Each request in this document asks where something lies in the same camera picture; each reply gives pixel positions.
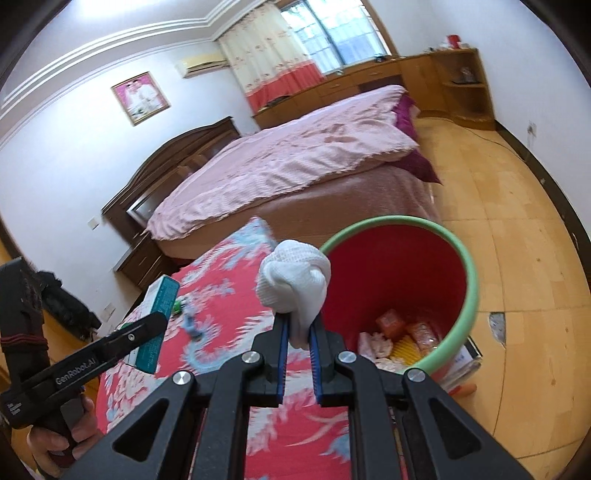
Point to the person's left hand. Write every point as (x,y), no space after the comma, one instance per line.
(44,447)

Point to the long wooden cabinet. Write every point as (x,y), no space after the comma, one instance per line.
(369,76)

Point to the small red box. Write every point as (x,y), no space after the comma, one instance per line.
(453,41)

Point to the red bin with green rim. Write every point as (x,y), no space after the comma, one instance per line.
(415,277)

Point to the magenta bed sheet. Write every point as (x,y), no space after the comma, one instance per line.
(418,161)

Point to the small toy figure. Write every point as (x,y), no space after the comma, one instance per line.
(190,325)

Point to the cream and red curtain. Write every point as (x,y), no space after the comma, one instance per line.
(268,55)

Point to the cream paper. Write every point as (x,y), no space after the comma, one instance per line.
(376,344)

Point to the red floral blanket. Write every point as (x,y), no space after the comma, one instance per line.
(221,295)

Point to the framed wall picture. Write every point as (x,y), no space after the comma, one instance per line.
(138,97)

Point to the pink bedspread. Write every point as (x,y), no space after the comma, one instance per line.
(286,157)

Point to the white wall socket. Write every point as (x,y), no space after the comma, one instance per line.
(107,311)

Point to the white and teal box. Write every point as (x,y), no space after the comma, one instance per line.
(161,295)

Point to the wooden bed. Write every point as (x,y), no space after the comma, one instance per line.
(184,152)

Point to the window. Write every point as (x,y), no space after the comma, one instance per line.
(341,37)

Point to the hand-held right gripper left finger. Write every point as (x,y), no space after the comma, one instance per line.
(282,369)

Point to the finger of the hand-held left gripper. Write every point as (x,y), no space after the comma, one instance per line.
(134,337)

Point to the black jacket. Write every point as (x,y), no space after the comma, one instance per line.
(69,304)

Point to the dark wooden nightstand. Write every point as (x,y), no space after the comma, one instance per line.
(147,263)

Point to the orange plastic object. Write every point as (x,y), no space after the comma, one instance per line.
(463,389)

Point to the yellow ridged object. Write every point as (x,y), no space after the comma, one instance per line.
(406,353)

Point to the orange snack packet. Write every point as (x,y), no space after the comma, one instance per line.
(422,337)

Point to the small shelf ornament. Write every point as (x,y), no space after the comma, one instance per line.
(466,75)

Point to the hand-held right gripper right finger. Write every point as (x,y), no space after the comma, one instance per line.
(316,369)

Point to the white air conditioner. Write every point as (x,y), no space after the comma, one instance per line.
(198,64)

